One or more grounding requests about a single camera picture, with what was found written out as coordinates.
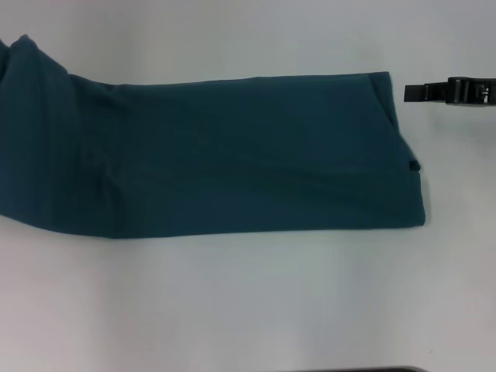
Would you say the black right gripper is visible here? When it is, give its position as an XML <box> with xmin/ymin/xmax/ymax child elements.
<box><xmin>404</xmin><ymin>76</ymin><xmax>496</xmax><ymax>108</ymax></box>

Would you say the teal t-shirt with FREE print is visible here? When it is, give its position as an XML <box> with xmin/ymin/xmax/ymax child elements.
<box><xmin>0</xmin><ymin>33</ymin><xmax>427</xmax><ymax>240</ymax></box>

